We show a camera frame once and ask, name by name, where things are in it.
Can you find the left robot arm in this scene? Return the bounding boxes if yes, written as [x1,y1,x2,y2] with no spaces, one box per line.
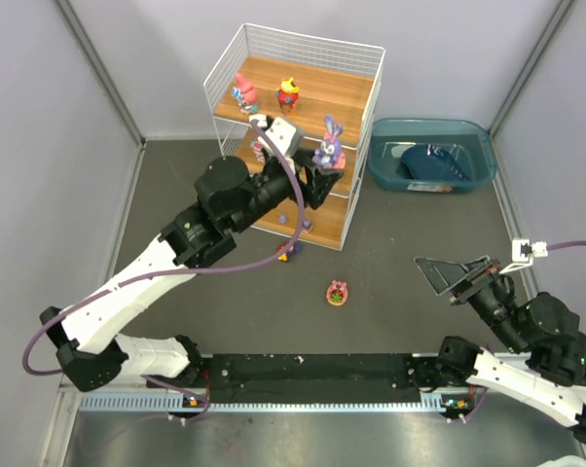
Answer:
[40,148,345,392]

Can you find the navy bird toy red hat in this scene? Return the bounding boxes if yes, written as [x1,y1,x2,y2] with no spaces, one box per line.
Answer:
[276,241,303,263]

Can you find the yellow bear ice cream cone toy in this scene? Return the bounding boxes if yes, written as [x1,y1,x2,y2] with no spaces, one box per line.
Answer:
[275,77,300,115]

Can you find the pink toy with goggles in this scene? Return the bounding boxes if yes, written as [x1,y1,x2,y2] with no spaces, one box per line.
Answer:
[250,139,266,164]

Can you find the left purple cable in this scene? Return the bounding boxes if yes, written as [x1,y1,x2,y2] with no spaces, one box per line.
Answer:
[22,116,308,424]

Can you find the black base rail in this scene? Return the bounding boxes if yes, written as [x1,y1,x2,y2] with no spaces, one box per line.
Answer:
[181,353,447,405]

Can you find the purple bunny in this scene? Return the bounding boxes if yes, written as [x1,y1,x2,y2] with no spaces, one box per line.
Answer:
[312,114,347,170]

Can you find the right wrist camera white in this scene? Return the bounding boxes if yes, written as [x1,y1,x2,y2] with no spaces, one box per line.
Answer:
[499,238,548,274]

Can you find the pink bear donut toy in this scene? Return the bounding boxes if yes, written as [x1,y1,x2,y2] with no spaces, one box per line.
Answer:
[326,280,348,306]

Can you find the white wire wooden shelf rack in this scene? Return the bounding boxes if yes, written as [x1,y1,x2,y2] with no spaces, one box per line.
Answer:
[203,23,385,250]

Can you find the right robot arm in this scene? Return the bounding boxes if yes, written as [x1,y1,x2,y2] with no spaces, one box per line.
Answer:
[414,256,586,445]

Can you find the dark blue pouch in bin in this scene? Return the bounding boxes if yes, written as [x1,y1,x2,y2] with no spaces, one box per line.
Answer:
[400,144,470,182]

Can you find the teal plastic bin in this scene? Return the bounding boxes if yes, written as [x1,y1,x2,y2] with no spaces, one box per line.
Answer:
[367,118,497,194]

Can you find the pink rabbit toy blue bow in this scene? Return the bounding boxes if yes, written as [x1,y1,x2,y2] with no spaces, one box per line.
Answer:
[231,72,259,115]

